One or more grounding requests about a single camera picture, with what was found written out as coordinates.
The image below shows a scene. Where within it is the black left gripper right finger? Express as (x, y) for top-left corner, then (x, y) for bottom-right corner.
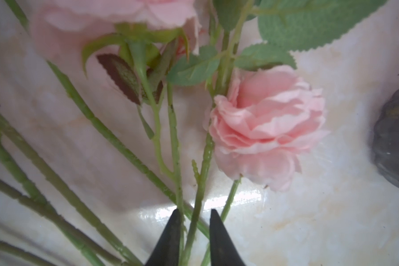
(209, 209), (245, 266)

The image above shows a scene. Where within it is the purple ribbed glass vase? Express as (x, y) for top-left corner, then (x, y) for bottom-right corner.
(371, 89), (399, 188)

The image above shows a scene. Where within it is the pink orange mixed flower stem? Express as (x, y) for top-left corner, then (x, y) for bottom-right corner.
(4, 1), (209, 238)

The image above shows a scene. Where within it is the pink rose spray stem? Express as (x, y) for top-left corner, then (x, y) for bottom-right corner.
(169, 1), (383, 263)

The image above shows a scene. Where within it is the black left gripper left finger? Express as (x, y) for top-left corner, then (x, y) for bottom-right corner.
(145, 209), (182, 266)

